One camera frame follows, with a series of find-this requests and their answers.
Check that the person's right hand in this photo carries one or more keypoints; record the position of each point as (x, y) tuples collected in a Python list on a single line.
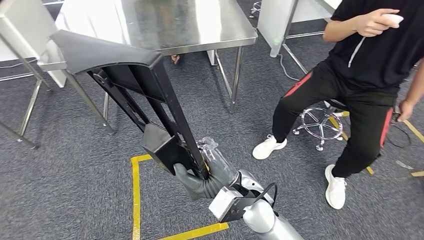
[(367, 23)]

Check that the person's left hand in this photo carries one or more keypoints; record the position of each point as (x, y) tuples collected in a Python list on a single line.
[(405, 111)]

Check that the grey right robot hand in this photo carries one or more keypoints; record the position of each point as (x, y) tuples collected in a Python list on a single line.
[(220, 165)]

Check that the black handheld controller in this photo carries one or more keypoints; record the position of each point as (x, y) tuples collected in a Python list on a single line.
[(396, 116)]

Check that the white handheld controller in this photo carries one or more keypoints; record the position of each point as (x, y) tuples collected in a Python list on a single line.
[(394, 20)]

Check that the black plastic plate frame part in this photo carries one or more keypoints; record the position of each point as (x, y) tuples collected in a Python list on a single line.
[(99, 49)]

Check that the person's left forearm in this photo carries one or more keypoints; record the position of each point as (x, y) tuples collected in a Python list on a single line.
[(417, 82)]

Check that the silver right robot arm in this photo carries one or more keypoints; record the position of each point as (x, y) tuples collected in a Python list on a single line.
[(261, 220)]

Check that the person's right forearm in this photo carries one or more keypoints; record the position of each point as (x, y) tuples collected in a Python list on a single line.
[(338, 31)]

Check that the stainless steel workbench table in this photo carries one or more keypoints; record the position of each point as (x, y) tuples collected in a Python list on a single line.
[(165, 23)]

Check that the person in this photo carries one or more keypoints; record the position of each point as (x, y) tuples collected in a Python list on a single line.
[(364, 49)]

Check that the chrome swivel stool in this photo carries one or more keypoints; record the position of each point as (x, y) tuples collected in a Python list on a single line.
[(323, 130)]

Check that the white panelled steel table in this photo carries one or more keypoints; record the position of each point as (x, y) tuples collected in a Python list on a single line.
[(23, 30), (275, 20)]

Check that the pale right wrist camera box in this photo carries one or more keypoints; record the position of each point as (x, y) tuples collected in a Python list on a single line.
[(223, 202)]

